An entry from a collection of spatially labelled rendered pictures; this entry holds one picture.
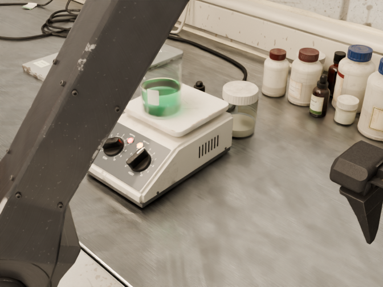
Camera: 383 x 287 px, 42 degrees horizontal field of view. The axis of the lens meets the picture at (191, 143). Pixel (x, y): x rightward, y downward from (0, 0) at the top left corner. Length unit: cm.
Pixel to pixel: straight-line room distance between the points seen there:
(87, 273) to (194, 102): 30
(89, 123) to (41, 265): 9
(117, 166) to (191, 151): 11
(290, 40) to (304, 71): 18
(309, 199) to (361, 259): 12
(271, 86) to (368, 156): 47
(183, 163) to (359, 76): 37
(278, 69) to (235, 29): 26
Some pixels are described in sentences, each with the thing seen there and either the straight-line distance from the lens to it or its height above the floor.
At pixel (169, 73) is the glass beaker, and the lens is 68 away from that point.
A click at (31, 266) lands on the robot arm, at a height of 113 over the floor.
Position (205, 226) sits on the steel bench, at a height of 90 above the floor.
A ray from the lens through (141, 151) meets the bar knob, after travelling 68.
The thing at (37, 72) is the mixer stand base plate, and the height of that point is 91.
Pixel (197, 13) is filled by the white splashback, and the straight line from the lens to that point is 125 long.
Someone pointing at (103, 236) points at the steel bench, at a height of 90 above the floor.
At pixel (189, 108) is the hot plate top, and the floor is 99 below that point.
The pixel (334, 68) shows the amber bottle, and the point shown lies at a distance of 98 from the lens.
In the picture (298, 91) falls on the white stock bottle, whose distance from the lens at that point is 94.
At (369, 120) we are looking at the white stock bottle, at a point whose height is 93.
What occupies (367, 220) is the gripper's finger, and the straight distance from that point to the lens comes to 53.
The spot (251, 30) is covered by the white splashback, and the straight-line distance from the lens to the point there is 115.
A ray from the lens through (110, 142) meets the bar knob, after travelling 71.
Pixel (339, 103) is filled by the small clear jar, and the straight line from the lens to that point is 90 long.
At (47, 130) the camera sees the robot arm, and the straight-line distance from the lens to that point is 27.
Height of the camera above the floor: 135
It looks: 33 degrees down
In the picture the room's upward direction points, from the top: 1 degrees clockwise
